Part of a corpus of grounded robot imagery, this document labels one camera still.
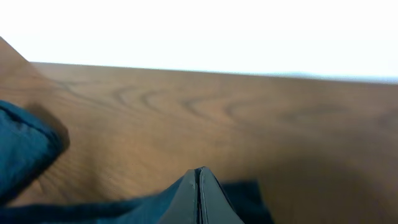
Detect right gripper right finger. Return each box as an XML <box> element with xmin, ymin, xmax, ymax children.
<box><xmin>199</xmin><ymin>167</ymin><xmax>244</xmax><ymax>224</ymax></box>

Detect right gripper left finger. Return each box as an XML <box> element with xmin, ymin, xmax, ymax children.
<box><xmin>159</xmin><ymin>169</ymin><xmax>199</xmax><ymax>224</ymax></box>

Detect navy blue shorts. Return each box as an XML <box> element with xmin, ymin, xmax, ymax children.
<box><xmin>0</xmin><ymin>99</ymin><xmax>274</xmax><ymax>224</ymax></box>

